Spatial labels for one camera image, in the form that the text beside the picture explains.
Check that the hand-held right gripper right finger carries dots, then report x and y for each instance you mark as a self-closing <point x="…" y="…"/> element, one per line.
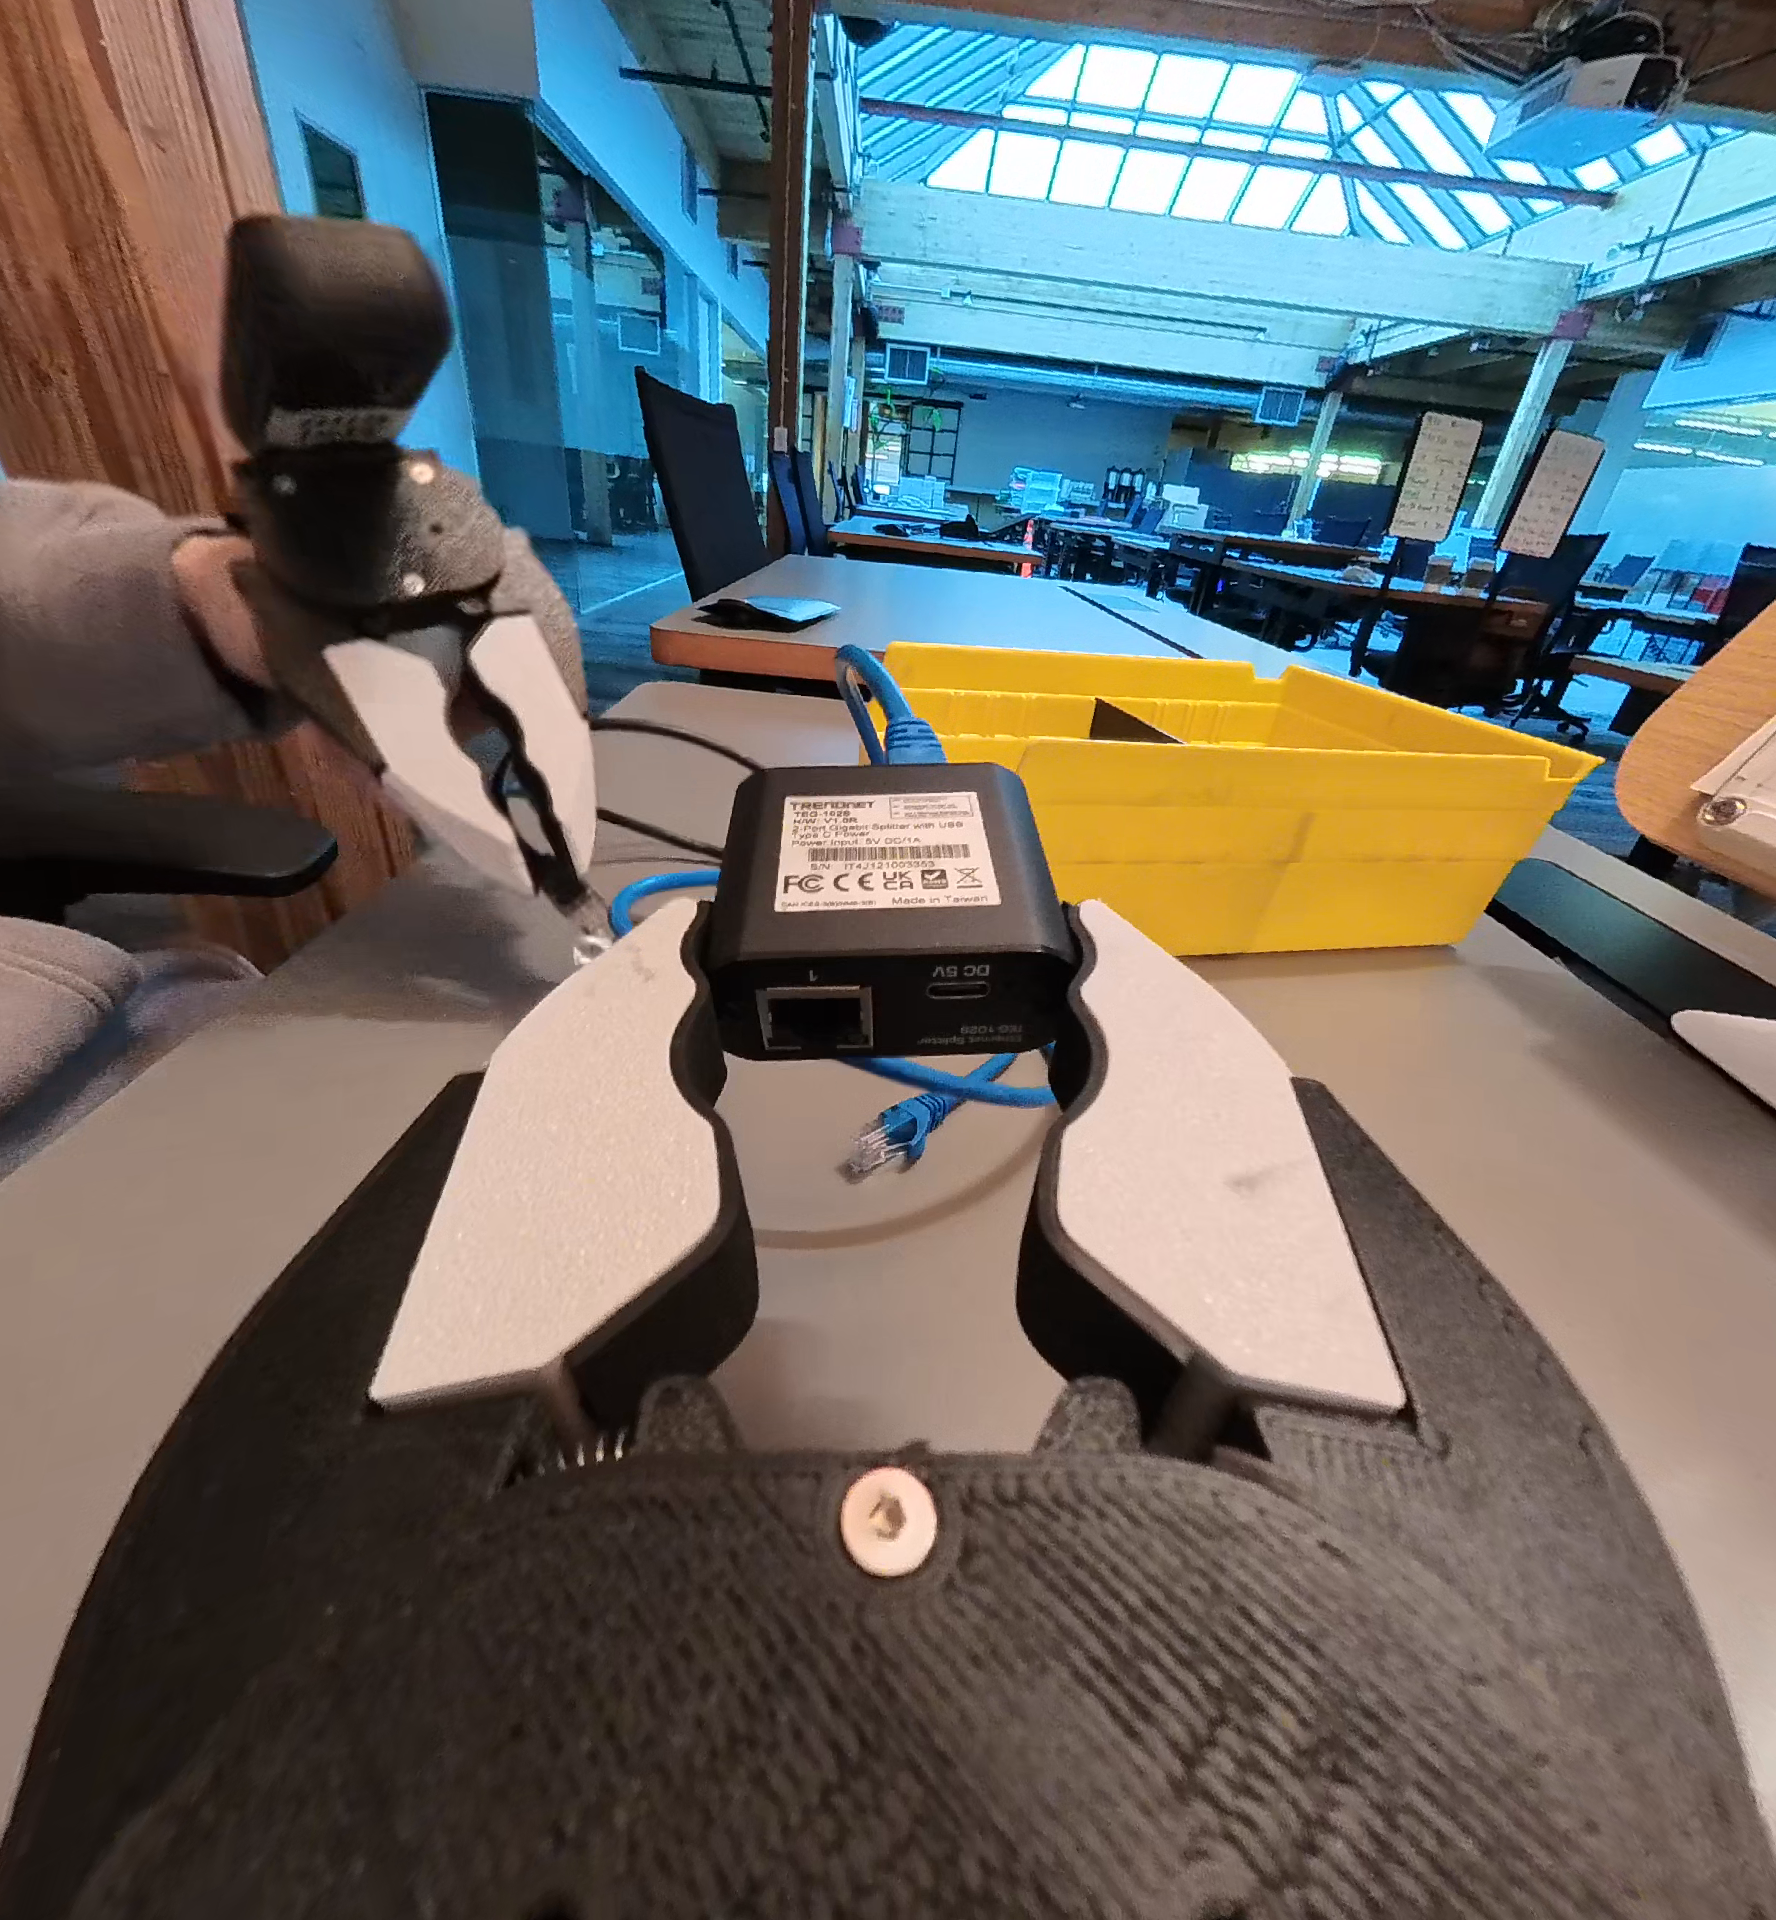
<point x="1204" y="1185"/>

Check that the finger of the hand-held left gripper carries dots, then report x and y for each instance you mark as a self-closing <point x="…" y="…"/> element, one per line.
<point x="417" y="720"/>
<point x="552" y="720"/>

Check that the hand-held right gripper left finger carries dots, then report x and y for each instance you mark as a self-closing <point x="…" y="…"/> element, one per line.
<point x="559" y="1185"/>

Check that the yellow plastic bin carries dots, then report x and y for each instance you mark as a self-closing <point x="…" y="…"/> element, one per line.
<point x="1277" y="839"/>

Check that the black ethernet splitter box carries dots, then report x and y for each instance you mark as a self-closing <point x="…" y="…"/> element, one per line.
<point x="889" y="856"/>

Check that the person's left forearm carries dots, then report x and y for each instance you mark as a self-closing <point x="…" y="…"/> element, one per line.
<point x="49" y="645"/>

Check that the grey desk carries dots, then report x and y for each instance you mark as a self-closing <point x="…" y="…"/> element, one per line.
<point x="1502" y="1200"/>

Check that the black desk pad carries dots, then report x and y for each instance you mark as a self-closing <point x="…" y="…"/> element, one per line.
<point x="1610" y="930"/>

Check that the person's left hand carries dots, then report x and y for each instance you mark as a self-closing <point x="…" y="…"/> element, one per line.
<point x="221" y="615"/>

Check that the black chair armrest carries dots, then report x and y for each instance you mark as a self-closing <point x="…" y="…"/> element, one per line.
<point x="200" y="856"/>

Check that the wide wooden pillar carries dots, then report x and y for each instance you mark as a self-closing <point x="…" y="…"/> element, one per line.
<point x="78" y="226"/>

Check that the person's grey sweatshirt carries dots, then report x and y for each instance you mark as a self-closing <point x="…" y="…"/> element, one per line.
<point x="20" y="1019"/>

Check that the wooden document board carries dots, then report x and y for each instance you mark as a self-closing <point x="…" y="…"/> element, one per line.
<point x="1700" y="749"/>

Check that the white whiteboard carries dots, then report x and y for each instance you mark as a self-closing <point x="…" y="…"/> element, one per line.
<point x="1551" y="495"/>
<point x="1436" y="477"/>

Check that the ceiling projector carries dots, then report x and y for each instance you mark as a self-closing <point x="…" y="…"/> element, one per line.
<point x="1579" y="105"/>

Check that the thin wooden post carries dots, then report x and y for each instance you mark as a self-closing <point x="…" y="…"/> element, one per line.
<point x="790" y="226"/>

